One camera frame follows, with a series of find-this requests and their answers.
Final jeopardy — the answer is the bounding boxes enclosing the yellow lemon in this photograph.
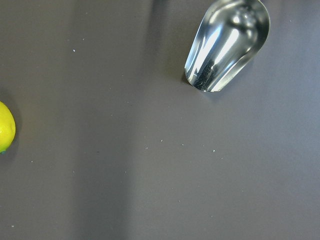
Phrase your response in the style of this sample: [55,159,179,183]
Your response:
[0,102,16,154]

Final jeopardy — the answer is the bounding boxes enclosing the shiny metal scoop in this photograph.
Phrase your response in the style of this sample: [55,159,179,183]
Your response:
[184,0,270,93]

